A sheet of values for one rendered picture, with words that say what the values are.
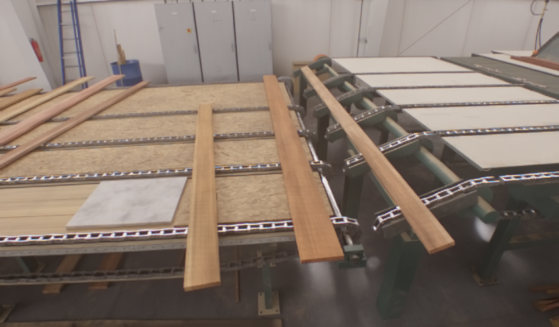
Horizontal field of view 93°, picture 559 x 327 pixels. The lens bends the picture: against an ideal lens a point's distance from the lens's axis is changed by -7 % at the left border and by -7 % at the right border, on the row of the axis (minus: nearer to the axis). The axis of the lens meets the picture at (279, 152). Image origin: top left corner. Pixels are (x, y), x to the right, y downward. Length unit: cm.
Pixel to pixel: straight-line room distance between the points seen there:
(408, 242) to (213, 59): 582
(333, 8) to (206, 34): 301
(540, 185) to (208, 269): 182
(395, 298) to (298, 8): 638
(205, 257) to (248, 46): 567
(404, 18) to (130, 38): 661
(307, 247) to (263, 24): 568
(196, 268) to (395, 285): 122
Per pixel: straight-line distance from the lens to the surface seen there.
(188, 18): 674
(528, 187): 204
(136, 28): 773
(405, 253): 181
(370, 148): 218
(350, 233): 169
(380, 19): 699
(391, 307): 221
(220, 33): 666
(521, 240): 272
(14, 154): 316
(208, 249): 145
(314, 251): 140
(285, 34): 727
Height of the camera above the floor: 190
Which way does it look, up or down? 28 degrees down
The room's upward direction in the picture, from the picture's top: 1 degrees counter-clockwise
